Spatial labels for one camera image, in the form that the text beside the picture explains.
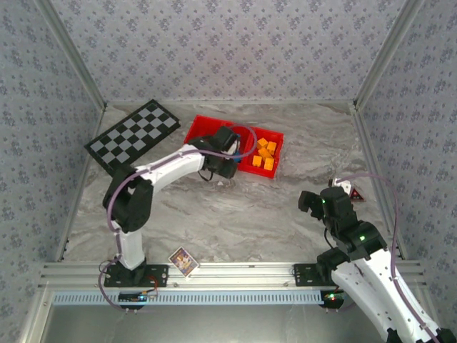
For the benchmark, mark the blue lego brick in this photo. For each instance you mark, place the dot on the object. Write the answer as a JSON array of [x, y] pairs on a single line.
[[236, 154]]

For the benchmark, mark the red three-compartment tray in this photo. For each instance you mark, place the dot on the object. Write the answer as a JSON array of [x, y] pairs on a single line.
[[201, 128]]

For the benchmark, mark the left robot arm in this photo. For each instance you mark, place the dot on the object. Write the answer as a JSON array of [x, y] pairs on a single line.
[[132, 250]]

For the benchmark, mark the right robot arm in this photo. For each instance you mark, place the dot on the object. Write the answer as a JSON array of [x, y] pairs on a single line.
[[375, 296]]

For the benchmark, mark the red black triangle sign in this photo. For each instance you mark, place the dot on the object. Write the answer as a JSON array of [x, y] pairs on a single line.
[[357, 196]]

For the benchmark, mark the black grey checkerboard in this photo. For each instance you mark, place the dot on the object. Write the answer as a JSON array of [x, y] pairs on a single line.
[[132, 135]]

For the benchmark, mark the right controller board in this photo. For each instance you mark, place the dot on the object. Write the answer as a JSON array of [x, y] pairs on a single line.
[[333, 296]]

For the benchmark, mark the controller board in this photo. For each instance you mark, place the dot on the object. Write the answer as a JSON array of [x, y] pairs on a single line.
[[135, 297], [333, 296]]

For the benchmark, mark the colourful playing card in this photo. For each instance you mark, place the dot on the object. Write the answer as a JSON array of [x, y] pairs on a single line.
[[184, 262]]

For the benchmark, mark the left controller board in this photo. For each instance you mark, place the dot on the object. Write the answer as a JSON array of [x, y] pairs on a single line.
[[135, 297]]

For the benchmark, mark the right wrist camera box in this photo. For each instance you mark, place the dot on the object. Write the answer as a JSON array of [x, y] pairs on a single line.
[[341, 185]]

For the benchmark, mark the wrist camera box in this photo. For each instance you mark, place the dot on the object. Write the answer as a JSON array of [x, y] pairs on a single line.
[[341, 185], [226, 137]]

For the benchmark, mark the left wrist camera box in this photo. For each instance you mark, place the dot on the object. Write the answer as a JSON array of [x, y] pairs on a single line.
[[226, 137]]

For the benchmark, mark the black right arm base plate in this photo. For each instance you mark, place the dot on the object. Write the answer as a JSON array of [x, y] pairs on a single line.
[[303, 275]]

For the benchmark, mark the aluminium side rail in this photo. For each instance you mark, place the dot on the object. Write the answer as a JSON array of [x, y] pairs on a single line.
[[97, 128], [367, 143]]

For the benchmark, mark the aluminium mounting rail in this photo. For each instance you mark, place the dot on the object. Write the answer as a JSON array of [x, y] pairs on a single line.
[[242, 275]]

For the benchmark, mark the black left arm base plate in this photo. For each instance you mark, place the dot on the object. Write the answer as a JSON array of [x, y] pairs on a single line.
[[160, 275]]

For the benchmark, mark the aluminium frame post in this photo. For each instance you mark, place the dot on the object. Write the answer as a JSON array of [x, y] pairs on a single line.
[[388, 53], [73, 53]]

